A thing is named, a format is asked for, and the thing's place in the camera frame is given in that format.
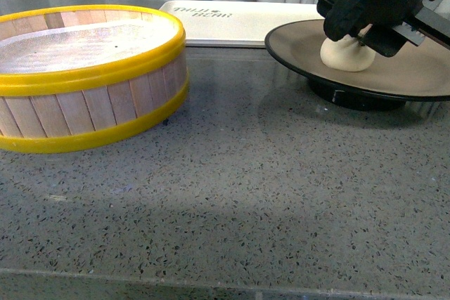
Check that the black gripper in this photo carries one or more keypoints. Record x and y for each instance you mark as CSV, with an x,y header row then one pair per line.
x,y
369,20

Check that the white steamed bun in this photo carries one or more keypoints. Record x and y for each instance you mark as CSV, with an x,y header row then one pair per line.
x,y
346,54

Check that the brown plate with black rim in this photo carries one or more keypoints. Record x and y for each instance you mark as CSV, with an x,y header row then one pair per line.
x,y
414,74

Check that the white rectangular plastic tray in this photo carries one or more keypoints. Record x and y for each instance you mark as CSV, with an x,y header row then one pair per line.
x,y
235,24

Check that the white mesh steamer liner cloth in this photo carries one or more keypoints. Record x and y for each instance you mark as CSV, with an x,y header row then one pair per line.
x,y
82,45

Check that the yellow rimmed wooden steamer basket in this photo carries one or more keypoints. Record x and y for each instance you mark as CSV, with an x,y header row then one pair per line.
x,y
71,110

